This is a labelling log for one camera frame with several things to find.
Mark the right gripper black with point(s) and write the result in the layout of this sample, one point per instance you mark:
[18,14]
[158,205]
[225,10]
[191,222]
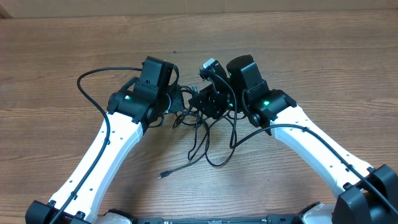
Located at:
[209,101]

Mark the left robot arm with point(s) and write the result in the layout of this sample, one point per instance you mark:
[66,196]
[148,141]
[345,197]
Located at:
[138,103]

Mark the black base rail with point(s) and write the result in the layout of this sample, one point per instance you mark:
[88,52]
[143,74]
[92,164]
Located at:
[214,221]

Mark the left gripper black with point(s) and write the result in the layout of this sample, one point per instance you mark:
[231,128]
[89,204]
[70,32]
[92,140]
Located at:
[177,102]

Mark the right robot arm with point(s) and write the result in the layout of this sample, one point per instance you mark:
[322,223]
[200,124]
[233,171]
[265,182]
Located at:
[364,194]

